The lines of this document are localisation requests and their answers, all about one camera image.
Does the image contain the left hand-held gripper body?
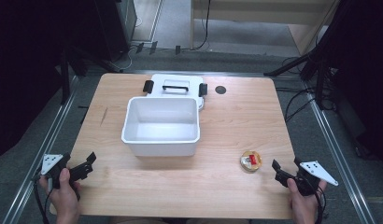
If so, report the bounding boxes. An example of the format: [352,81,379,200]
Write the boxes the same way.
[31,152,72,190]

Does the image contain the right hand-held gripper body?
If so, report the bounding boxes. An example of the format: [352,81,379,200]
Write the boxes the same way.
[292,156,339,198]

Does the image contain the person's right hand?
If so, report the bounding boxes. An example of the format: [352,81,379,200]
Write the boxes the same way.
[286,177,328,218]

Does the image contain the person's left hand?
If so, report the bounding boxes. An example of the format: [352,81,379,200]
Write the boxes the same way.
[37,167,82,218]

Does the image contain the round clear-lidded snack cup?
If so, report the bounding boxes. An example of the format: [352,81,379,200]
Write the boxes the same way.
[239,150,263,173]

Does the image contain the white plastic storage box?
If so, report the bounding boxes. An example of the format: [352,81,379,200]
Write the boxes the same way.
[121,95,202,158]

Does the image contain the black metal stand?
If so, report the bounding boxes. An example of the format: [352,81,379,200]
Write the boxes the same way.
[262,36,331,110]
[58,46,73,105]

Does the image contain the dark curtain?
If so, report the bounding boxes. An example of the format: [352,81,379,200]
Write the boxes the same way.
[0,0,119,162]
[307,0,383,166]

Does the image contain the black cabinet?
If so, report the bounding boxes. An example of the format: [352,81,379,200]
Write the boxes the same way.
[93,0,138,63]

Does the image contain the light wooden furniture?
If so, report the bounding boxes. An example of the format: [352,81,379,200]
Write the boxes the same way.
[190,0,341,56]

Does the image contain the metal floor rail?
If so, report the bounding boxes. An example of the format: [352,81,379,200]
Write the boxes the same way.
[2,76,81,224]
[303,81,378,224]

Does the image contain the right hand-held gripper cable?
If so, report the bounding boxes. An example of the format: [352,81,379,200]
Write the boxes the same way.
[312,184,328,224]

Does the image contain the hand-held gripper cable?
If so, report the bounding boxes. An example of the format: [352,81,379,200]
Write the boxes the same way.
[32,177,55,224]
[312,184,328,224]

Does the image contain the left hand-held gripper cable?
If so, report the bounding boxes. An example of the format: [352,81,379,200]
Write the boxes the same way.
[32,177,55,224]

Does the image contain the black floor cables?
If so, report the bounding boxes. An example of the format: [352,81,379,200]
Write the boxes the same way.
[275,55,337,123]

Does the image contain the white floor cable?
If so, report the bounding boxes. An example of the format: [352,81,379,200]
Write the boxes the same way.
[116,46,134,71]

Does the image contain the white lid with black handle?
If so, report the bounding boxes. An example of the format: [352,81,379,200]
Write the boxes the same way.
[142,73,209,112]

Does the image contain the black hanging cable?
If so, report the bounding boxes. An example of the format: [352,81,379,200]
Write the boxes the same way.
[193,0,212,51]

